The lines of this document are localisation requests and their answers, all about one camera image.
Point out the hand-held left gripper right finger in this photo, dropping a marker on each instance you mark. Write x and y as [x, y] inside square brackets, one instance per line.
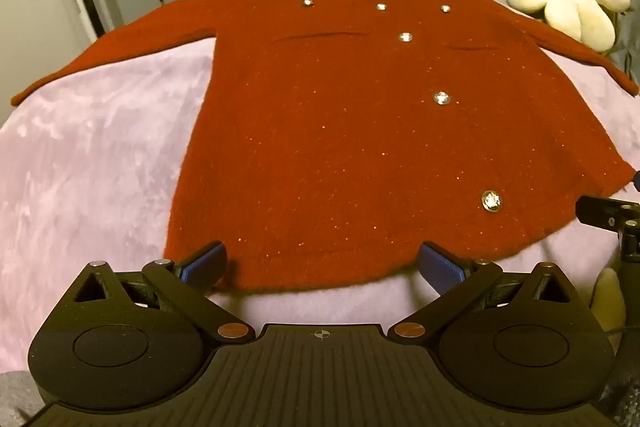
[441, 271]

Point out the pink plush blanket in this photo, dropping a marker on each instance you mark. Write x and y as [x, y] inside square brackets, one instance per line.
[100, 157]

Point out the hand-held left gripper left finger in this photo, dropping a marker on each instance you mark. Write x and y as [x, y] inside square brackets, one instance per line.
[206, 263]

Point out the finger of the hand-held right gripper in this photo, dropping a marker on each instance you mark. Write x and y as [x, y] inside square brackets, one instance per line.
[602, 211]

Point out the red knit coat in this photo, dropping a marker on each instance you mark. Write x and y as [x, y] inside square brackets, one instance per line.
[325, 147]

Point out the person's right hand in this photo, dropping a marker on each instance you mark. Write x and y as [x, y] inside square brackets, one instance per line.
[607, 299]

